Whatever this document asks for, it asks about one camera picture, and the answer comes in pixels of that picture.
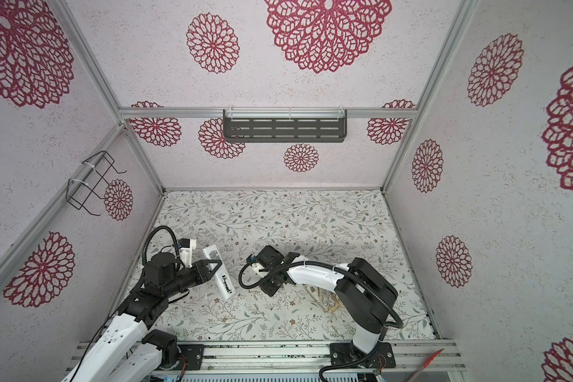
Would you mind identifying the dark grey wall shelf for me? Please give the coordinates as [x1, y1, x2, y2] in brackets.
[223, 109, 348, 143]

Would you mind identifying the red pen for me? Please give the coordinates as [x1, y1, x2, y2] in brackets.
[406, 349, 444, 382]

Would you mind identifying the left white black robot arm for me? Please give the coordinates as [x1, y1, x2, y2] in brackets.
[64, 225, 223, 381]

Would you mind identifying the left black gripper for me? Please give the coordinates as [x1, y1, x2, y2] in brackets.
[164, 258, 222, 299]

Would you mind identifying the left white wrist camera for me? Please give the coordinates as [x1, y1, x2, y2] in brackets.
[178, 238, 197, 268]

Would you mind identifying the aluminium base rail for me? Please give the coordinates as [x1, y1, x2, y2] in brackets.
[149, 340, 466, 380]

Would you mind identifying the black wire wall rack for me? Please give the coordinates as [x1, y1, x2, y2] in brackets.
[65, 151, 127, 216]

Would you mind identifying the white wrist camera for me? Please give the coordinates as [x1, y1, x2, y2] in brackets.
[248, 260, 268, 275]
[178, 238, 197, 268]

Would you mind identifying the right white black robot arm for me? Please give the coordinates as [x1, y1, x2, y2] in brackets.
[238, 245, 404, 354]

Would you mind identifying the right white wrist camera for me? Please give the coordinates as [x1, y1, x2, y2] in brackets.
[248, 260, 268, 275]

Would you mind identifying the white remote control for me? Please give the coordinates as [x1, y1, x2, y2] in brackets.
[202, 245, 235, 301]

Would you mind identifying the beige coiled cord bundle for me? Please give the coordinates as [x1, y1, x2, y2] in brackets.
[309, 288, 345, 314]

